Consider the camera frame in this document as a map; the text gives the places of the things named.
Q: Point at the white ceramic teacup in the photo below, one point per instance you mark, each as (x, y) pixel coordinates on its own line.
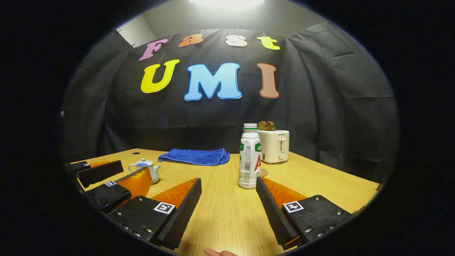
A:
(155, 175)

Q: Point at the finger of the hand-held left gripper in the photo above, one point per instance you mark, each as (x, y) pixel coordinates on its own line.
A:
(110, 195)
(101, 173)

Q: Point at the round brown coaster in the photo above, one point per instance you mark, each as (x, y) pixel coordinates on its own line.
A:
(263, 172)

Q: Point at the black backdrop cloth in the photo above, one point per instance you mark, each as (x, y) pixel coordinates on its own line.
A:
(320, 106)

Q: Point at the cream toaster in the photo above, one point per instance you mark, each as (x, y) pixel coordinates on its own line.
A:
(273, 145)

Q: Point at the white plastic water bottle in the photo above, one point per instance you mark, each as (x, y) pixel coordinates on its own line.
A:
(249, 160)

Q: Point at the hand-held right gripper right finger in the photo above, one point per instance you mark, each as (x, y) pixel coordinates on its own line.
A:
(273, 213)

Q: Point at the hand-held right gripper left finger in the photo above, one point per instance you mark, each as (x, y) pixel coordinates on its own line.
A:
(185, 213)

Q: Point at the blue towel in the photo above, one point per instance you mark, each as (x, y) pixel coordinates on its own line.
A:
(195, 156)

